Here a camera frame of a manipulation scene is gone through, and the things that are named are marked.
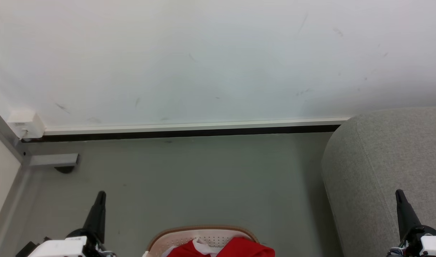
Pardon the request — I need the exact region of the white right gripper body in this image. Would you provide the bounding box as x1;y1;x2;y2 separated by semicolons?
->
387;225;436;257

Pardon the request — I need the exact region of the white wall cable trunking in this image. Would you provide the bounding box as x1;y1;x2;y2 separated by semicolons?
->
43;117;351;136

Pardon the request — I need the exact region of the grey metal door frame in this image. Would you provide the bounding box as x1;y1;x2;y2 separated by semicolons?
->
0;104;31;257

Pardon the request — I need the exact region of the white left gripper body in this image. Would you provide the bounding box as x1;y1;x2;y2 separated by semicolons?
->
27;228;116;257

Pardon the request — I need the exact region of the plain red garment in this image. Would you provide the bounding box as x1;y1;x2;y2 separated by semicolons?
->
217;237;276;257

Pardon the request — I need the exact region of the grey fabric sofa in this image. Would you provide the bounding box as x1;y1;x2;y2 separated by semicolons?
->
320;106;436;257

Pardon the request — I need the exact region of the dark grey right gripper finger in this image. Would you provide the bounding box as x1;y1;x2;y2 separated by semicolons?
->
395;189;422;240

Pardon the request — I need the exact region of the grey metal floor bracket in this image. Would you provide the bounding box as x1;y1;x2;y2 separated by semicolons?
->
28;153;79;167

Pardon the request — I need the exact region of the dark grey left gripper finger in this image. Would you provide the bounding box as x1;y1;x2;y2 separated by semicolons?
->
83;191;107;244

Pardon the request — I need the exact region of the white wall junction box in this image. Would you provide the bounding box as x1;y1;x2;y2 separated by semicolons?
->
7;110;46;140

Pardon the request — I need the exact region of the beige perforated laundry basket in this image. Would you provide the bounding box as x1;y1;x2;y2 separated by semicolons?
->
143;225;261;257

